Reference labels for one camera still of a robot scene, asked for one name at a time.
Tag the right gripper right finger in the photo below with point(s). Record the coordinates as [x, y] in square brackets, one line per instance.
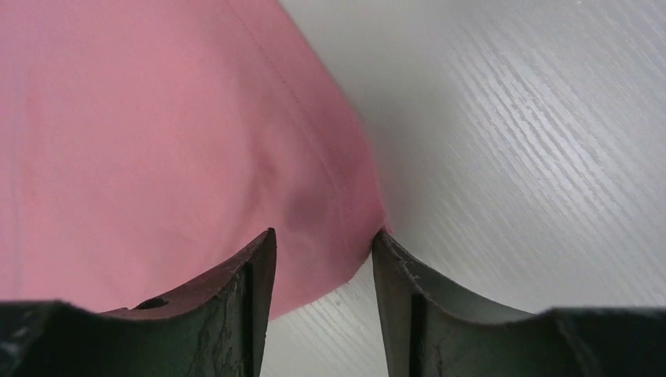
[432, 326]

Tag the light pink t-shirt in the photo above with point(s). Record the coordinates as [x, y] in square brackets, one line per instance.
[144, 142]

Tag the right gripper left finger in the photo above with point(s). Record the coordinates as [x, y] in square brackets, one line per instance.
[213, 325]

